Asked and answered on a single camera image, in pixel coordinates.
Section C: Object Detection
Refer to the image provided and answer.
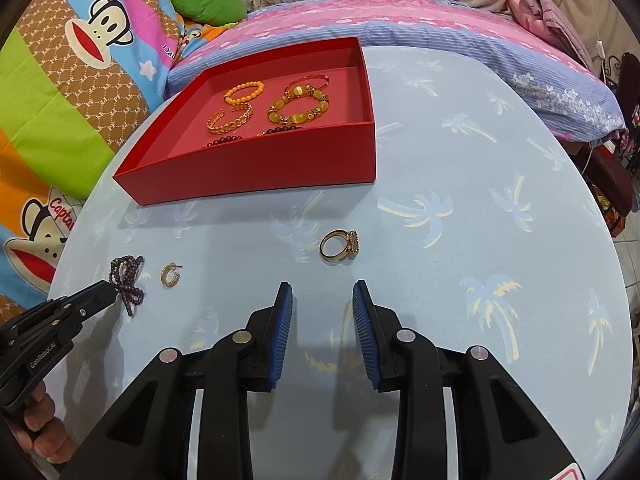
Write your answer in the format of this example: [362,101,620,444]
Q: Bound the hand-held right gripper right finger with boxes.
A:
[352,280,583,480]

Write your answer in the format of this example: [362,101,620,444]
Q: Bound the pink and blue striped quilt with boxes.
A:
[165,0,628,143]

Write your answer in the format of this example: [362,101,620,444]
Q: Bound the gold leaf cuff bracelet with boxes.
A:
[206,102,252,136]

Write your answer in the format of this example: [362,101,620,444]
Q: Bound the purple cloth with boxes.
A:
[507,0,596,68]

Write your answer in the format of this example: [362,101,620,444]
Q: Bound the colourful cartoon monkey blanket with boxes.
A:
[0,0,251,311]

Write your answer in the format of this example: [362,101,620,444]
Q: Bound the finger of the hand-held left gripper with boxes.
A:
[74,290,121,322]
[47,280,117,314]

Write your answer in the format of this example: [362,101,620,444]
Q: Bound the green pillow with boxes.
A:
[171,0,248,26]

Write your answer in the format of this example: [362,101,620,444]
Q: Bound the dark furniture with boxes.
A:
[580,52,640,236]

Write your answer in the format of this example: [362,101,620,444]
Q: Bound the person's left hand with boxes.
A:
[7,380,76,465]

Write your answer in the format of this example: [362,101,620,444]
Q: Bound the light blue palm print tablecloth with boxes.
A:
[47,42,632,480]

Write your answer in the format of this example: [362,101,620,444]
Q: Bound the thin gold bangle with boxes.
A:
[284,75,331,98]

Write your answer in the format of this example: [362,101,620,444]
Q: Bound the long dark purple bead strand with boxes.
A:
[109,255,147,318]

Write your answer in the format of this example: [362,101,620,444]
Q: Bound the dark red bead bracelet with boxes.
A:
[202,135,246,150]

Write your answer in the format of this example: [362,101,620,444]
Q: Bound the red cardboard box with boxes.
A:
[112,36,377,207]

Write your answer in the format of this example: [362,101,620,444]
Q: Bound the gold ring with flower face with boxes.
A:
[319,229,360,262]

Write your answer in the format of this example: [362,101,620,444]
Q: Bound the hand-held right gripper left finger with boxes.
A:
[60,281,293,480]

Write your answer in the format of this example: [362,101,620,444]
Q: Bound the gold hoop earring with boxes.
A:
[160,261,183,288]

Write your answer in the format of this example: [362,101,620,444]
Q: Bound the yellow cat-eye bead bracelet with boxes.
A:
[266,85,331,126]

